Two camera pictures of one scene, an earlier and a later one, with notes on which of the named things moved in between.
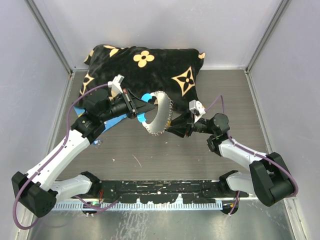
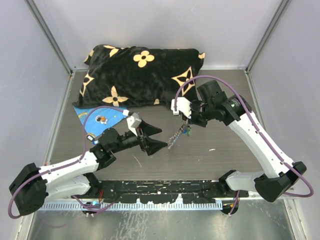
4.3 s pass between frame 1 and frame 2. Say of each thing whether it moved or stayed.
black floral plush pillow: stayed
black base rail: stayed
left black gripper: moved
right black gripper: moved
